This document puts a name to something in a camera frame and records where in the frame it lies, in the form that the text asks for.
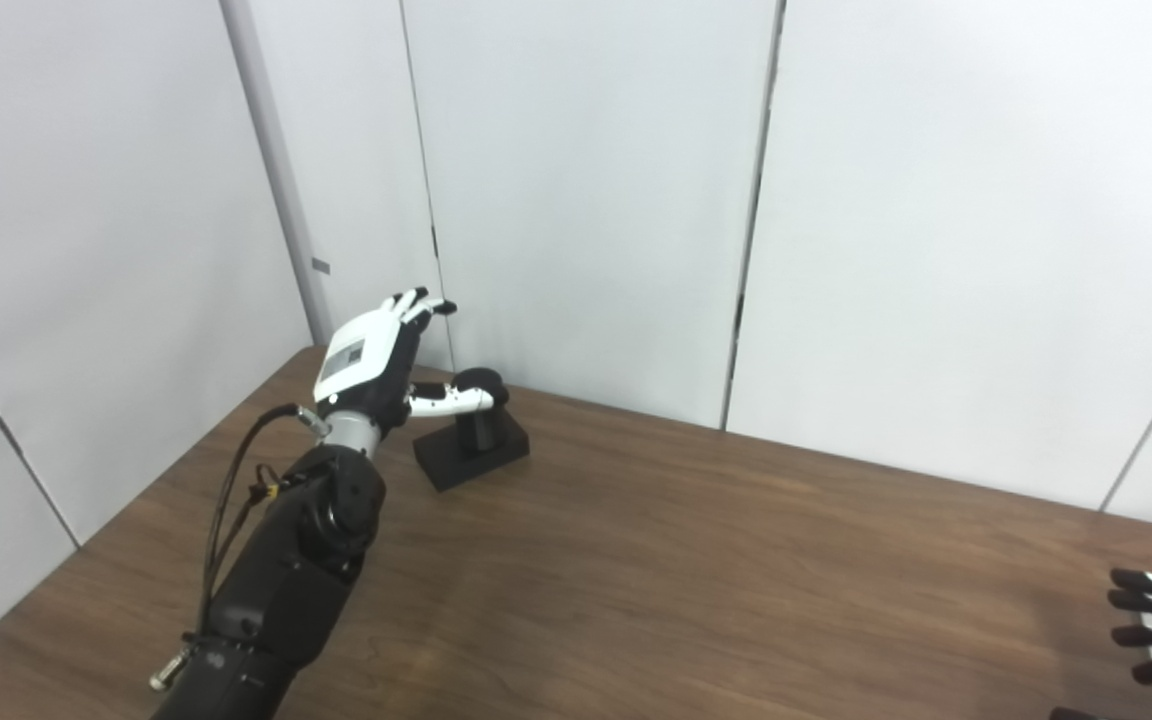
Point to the grey wall corner post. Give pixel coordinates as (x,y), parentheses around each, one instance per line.
(276,170)

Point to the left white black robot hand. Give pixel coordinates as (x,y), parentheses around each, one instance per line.
(361,365)

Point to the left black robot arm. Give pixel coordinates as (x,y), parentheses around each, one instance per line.
(276,580)

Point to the black cylinder peg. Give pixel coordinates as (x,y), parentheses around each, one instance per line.
(471,445)

